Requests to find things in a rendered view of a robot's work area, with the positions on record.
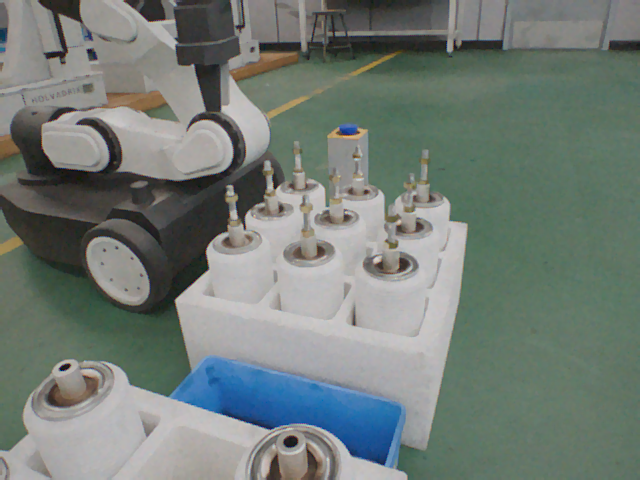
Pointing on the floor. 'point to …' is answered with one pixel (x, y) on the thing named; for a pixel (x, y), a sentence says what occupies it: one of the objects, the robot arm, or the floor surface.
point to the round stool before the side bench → (332, 31)
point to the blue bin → (296, 406)
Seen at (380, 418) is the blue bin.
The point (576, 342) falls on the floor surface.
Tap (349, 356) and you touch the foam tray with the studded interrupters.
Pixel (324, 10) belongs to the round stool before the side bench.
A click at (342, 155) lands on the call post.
